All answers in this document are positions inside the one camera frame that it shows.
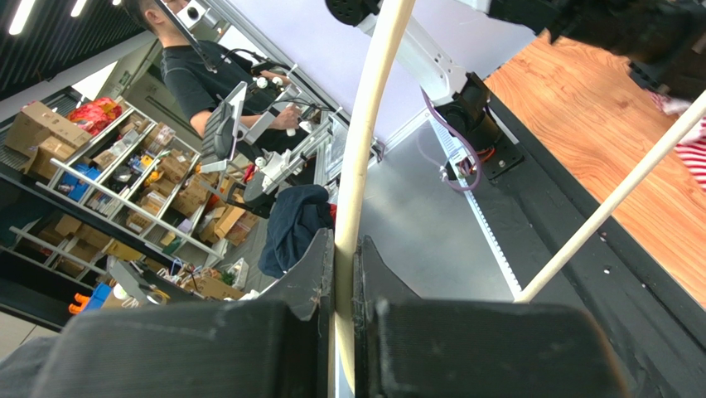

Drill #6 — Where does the dark blue cloth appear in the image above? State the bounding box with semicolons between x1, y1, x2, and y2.
258;185;335;279

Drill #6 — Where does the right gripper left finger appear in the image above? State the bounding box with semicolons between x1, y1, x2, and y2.
32;229;335;397

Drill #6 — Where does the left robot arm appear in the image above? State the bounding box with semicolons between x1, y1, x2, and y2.
396;1;705;179

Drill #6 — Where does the red white striped tank top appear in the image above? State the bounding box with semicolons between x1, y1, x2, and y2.
649;91;705;191

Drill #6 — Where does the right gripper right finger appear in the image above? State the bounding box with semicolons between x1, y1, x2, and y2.
354;236;629;397

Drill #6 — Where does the person in black shirt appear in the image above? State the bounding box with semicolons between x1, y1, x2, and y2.
122;0;307;153

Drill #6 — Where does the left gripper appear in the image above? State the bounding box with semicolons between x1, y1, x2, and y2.
487;0;705;100

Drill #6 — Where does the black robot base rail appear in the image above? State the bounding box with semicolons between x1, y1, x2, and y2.
430;94;706;398

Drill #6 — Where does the cream hanger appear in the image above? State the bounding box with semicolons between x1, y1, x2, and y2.
334;0;705;386

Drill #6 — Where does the metal storage shelf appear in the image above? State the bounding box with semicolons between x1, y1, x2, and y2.
1;101;227;289

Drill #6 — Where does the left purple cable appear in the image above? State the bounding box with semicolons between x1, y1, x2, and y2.
422;90;486;193

